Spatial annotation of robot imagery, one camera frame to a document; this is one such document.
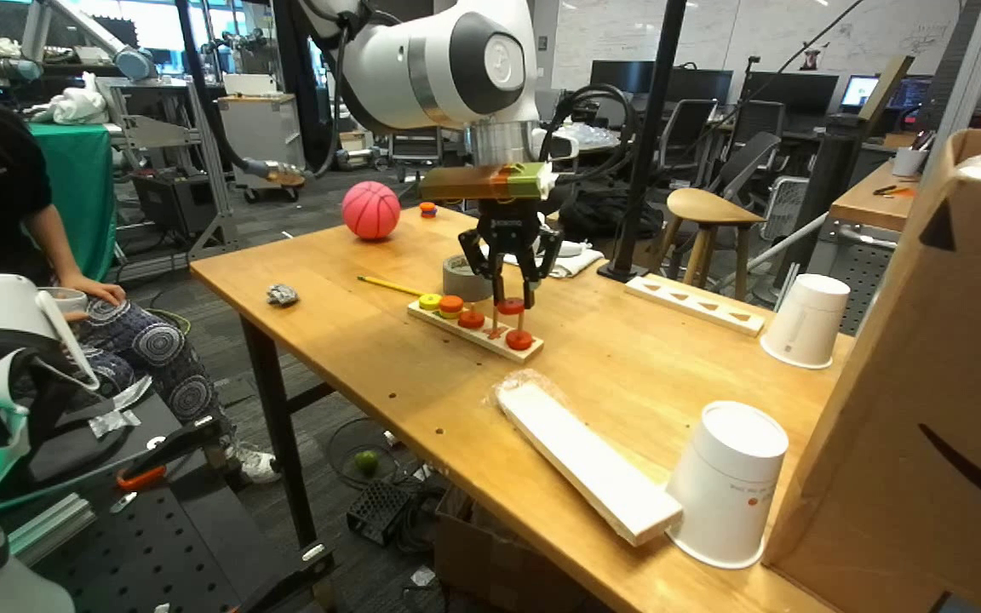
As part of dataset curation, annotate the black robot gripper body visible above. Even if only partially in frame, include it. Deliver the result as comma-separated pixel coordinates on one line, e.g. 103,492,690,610
473,201,552,257

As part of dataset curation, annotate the person right forearm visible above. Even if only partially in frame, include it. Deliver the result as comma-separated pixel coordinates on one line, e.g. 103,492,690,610
21,206,92,290

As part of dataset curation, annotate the person right hand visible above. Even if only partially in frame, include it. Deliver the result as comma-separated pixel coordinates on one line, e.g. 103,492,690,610
58,274,131,315

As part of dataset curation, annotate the grey tape roll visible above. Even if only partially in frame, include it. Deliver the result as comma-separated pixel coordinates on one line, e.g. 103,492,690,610
441,252,497,307

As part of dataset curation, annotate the white numbered peg board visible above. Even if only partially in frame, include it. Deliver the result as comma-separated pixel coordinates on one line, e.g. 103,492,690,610
405,290,548,368

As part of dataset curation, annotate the yellow pencil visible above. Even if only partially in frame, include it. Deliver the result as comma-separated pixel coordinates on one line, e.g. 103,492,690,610
354,269,425,304

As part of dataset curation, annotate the pink basketball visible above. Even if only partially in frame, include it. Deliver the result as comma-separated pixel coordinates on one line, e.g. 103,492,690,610
338,178,405,244

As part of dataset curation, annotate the light wooden peg strip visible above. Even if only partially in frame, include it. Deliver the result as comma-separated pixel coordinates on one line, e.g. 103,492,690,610
620,269,769,336

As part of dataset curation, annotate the wooden stool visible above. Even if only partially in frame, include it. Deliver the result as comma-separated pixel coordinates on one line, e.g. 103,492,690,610
652,183,769,290

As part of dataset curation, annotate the black computer monitor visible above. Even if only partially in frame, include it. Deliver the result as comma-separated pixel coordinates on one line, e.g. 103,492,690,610
589,57,653,98
679,66,737,111
744,68,843,119

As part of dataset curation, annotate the small dark grey object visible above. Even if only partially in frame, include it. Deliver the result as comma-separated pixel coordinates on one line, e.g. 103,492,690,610
264,278,305,315

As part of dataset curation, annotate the white plastic-wrapped foam board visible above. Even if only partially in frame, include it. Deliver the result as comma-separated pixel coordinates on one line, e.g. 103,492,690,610
493,368,690,551

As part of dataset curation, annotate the small green ball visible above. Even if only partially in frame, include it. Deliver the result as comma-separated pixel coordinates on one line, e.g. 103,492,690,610
349,447,386,480

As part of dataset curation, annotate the white cabinet cart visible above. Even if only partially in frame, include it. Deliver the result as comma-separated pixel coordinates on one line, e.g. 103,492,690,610
214,92,307,206

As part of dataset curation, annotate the white paper cup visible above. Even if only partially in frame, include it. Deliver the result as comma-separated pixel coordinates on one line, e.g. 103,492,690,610
755,269,857,376
665,396,795,573

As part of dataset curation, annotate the black floor item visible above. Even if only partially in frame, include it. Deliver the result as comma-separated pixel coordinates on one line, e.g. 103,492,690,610
343,470,441,551

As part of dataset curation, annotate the brown cardboard box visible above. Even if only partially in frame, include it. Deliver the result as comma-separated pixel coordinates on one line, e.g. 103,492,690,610
428,512,620,613

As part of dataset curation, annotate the long wooden workbench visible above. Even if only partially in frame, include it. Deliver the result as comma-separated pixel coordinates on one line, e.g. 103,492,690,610
827,153,927,234

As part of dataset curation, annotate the grey metal shelf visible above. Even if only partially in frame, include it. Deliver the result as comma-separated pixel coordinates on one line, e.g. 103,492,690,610
114,79,233,284

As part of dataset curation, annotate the monitor with blue screen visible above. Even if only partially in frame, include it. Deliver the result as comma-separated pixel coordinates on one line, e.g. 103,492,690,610
840,71,936,119

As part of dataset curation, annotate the large cardboard box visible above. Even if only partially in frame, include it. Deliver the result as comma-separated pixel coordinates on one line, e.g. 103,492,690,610
761,125,981,613

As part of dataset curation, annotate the black perforated table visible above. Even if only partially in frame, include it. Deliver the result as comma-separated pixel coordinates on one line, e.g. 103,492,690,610
12,447,338,613

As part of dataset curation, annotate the brown green wrist camera bar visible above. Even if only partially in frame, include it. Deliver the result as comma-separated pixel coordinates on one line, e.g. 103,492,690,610
416,160,562,209

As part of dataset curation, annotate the black camera stand pole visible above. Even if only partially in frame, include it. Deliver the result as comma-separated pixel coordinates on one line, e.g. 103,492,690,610
606,0,693,287

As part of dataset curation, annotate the orange-handled tool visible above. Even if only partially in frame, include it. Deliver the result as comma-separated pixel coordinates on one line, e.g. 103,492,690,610
114,459,173,493

